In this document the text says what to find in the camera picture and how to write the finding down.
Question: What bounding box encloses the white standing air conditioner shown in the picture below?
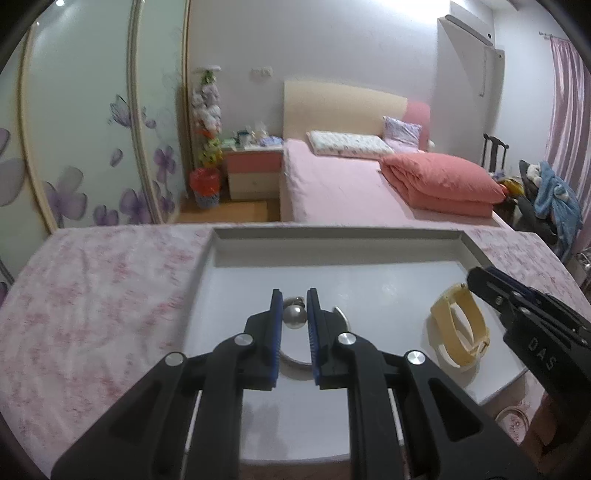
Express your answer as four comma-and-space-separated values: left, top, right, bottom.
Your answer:
434, 14, 505, 169

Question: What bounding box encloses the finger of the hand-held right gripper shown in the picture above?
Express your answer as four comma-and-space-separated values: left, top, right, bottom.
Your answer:
466, 268, 522, 326
482, 266, 541, 301

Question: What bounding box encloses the dark wooden chair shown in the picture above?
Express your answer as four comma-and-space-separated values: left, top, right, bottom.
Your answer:
480, 133, 509, 171

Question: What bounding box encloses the pink and cream nightstand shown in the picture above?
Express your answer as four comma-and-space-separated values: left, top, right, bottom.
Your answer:
223, 147, 283, 201

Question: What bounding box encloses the lilac pillow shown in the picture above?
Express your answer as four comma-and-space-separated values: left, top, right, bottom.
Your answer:
383, 115, 423, 152

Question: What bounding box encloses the floral sliding-door wardrobe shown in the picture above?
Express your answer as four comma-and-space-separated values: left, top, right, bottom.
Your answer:
0, 0, 192, 296

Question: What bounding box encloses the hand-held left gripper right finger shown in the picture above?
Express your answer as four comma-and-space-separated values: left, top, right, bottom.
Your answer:
306, 288, 539, 480

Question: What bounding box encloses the folded salmon quilt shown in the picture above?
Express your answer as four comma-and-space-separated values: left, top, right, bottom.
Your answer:
379, 153, 507, 219

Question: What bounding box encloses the silver bangle with ball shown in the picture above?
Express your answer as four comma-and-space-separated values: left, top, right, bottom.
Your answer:
276, 298, 352, 370

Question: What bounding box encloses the white rectangular tray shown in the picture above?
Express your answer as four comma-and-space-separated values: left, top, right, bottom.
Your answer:
182, 226, 529, 464

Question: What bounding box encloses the pink curtain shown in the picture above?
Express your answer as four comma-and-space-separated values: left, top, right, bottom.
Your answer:
545, 37, 591, 185

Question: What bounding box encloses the white patterned pillow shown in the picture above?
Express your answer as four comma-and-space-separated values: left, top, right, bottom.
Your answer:
307, 130, 394, 160

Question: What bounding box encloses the blue fleece garment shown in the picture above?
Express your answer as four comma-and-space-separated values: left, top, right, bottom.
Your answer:
534, 161, 583, 259

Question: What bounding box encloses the red-lined waste bin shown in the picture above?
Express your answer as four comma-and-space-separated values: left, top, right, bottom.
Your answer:
189, 167, 221, 209

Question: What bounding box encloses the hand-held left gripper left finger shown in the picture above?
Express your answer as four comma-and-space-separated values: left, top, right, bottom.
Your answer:
50, 289, 283, 480

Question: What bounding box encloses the pink bed with headboard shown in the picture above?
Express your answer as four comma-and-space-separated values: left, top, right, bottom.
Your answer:
279, 80, 513, 229

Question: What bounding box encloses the yellow band bracelet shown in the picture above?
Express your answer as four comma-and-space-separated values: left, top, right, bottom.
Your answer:
429, 284, 491, 367

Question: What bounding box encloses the hanging plush toy column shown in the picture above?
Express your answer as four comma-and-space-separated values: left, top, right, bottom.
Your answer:
191, 67, 225, 169

